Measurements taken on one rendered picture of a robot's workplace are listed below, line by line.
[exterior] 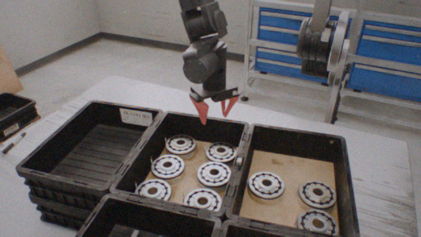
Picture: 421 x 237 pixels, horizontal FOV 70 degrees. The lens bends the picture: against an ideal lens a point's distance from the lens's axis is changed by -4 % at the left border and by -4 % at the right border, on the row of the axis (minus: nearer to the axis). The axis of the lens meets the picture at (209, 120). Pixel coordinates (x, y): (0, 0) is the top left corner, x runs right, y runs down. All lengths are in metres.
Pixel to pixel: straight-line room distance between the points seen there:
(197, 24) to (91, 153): 0.63
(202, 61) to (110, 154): 0.58
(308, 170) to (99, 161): 0.68
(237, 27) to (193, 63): 3.12
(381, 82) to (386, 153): 1.38
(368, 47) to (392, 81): 0.33
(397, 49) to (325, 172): 1.76
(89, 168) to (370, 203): 0.94
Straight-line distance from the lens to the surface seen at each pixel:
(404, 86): 2.78
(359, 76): 2.74
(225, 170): 0.94
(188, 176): 0.97
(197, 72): 0.64
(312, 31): 1.13
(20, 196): 1.26
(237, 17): 3.70
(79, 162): 1.10
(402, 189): 1.30
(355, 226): 0.78
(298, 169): 1.03
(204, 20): 0.67
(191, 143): 1.04
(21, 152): 1.47
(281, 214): 0.89
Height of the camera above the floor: 1.50
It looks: 34 degrees down
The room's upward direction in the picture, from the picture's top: straight up
